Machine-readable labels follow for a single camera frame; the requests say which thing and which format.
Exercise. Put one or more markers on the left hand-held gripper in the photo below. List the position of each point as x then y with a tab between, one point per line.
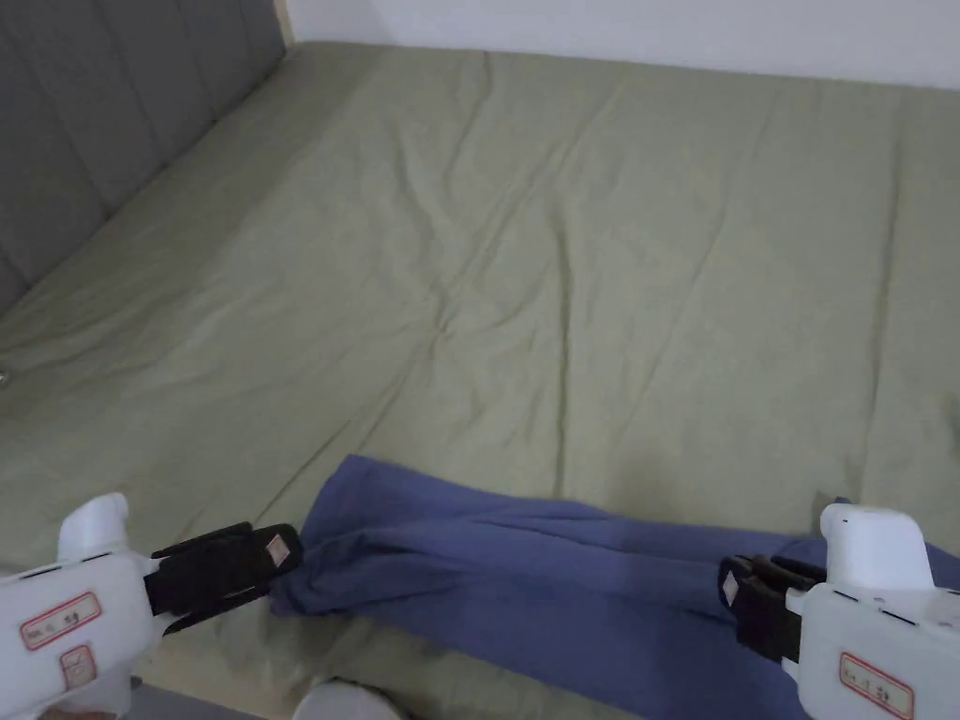
67	622

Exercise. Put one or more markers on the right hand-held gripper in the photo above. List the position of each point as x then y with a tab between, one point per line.
877	622

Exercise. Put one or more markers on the blue garment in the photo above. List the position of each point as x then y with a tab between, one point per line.
525	577

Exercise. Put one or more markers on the white round object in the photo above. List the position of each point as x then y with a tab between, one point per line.
349	701

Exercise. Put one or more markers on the bed with pale green sheet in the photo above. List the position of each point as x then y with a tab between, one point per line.
540	255

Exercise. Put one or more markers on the grey padded headboard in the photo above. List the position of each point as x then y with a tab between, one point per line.
90	112

